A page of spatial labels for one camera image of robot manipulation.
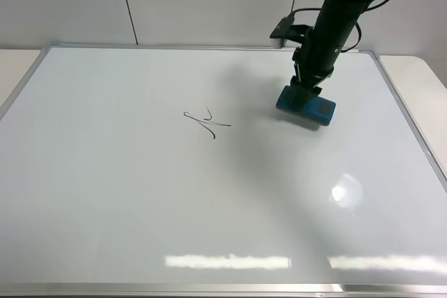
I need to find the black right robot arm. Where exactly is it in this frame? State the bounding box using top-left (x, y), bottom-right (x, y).
top-left (288, 0), bottom-right (374, 110)

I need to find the black marker scribble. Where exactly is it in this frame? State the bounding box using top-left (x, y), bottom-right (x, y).
top-left (183, 106), bottom-right (231, 140)

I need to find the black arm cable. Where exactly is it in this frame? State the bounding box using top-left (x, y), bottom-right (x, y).
top-left (292, 0), bottom-right (447, 53)

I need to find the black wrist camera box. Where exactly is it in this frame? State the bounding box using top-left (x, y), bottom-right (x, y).
top-left (270, 13), bottom-right (311, 43)

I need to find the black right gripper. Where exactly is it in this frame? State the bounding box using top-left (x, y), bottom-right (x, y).
top-left (288, 28), bottom-right (339, 109)

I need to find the blue board eraser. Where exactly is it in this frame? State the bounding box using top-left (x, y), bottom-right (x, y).
top-left (276, 86), bottom-right (336, 126)

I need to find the white aluminium-framed whiteboard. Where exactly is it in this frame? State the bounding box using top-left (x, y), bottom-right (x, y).
top-left (1, 45), bottom-right (446, 297)

